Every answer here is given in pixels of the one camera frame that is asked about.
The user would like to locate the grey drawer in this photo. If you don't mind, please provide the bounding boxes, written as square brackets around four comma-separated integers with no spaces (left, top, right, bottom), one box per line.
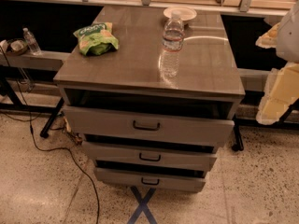
[94,168,206,192]
[64,105,234,145]
[82,141,217,172]

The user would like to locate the round bowl on shelf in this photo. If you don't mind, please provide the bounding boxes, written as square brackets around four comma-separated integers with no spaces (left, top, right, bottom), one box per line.
[7,39,28,56]

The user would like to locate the grey top drawer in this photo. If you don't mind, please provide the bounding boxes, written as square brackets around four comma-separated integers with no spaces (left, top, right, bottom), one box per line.
[64,105,234,145]

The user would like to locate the grey side bench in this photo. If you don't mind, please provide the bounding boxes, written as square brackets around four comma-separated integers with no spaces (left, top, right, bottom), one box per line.
[238,68,269,91]
[0,50,69,71]

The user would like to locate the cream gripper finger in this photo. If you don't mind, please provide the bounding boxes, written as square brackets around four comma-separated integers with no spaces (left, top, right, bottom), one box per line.
[255,23,279,49]
[256,63,299,125]

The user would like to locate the black floor cable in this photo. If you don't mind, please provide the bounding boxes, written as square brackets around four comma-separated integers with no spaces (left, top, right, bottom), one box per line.
[0,45,101,224]

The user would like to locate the grey side bench left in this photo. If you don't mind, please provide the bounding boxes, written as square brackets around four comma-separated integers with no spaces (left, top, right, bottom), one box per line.
[0,50,69,71]

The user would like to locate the white paper plate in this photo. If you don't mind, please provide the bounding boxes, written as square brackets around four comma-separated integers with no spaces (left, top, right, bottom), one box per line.
[164,7,197,21]

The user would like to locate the small water bottle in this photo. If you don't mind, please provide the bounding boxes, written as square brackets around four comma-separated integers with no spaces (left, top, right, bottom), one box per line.
[23,28,41,55]

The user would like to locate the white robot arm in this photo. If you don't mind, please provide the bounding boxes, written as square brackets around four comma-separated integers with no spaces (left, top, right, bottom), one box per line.
[255,1,299,125]

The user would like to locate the green chip bag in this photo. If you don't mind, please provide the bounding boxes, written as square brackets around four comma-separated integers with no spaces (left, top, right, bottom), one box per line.
[73,22,119,56]

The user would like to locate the grey drawer cabinet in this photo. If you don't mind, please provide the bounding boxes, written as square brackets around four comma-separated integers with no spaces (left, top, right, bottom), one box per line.
[54,6,245,179]

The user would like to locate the clear plastic water bottle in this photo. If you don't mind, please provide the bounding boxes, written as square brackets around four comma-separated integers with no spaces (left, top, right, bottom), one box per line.
[160,10,184,77]

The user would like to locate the grey side bench right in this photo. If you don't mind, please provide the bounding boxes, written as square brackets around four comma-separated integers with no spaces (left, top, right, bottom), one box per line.
[238,68,269,91]

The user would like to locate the grey bottom drawer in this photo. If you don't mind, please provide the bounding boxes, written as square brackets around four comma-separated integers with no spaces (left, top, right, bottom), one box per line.
[94,168,206,192]

